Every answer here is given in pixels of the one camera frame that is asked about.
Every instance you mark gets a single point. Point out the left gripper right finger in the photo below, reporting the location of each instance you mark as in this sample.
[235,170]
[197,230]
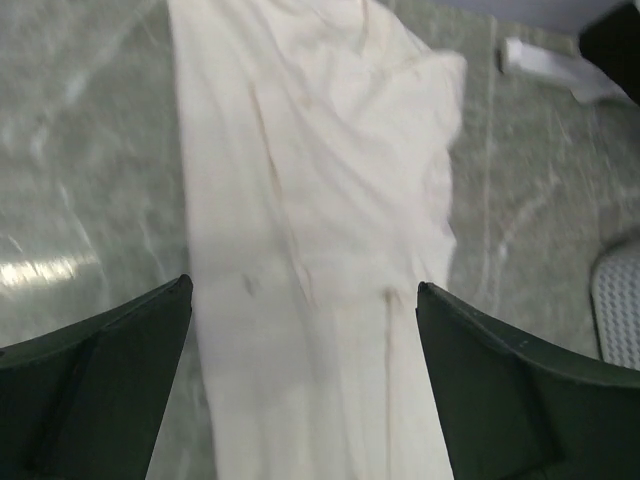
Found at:
[514,406]

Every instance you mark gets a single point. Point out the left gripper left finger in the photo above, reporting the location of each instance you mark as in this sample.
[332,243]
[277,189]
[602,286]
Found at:
[87,401]

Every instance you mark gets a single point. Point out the cream white t-shirt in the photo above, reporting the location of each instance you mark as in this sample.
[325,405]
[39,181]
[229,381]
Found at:
[315,143]

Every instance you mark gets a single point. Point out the white laundry basket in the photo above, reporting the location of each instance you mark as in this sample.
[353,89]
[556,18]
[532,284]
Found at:
[614,290]

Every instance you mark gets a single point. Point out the silver clothes rack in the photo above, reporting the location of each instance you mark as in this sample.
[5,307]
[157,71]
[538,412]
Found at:
[586,82]

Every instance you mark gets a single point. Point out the black white striped cloth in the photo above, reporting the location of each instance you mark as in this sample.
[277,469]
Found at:
[611,43]

